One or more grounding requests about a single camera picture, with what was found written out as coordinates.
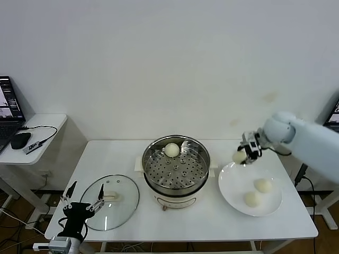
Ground perforated steel steamer basket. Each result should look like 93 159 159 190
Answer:
141 135 212 192

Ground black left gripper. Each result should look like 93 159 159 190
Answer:
61 180 105 239

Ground glass lid with cream handle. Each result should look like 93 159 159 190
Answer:
78 174 140 232

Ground white round plate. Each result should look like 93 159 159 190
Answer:
218 160 283 217

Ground black computer mouse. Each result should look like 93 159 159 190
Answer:
11 132 32 150

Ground white steamed baozi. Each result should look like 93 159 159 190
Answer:
243 192 262 207
232 150 247 164
253 178 273 193
164 142 181 158

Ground thin black drive cable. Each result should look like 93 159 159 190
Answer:
17 125 59 145

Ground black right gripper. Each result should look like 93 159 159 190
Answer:
239 131 264 167

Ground black cable with adapter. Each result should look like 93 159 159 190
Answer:
294 163 317 240

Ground cream electric cooking pot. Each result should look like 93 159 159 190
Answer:
134 156 218 212

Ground white side desk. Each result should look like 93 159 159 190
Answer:
0 114 68 231
315 179 339 231

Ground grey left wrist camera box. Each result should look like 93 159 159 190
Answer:
49 236 72 252

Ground black open laptop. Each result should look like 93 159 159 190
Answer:
323 98 339 128
0 76 27 156

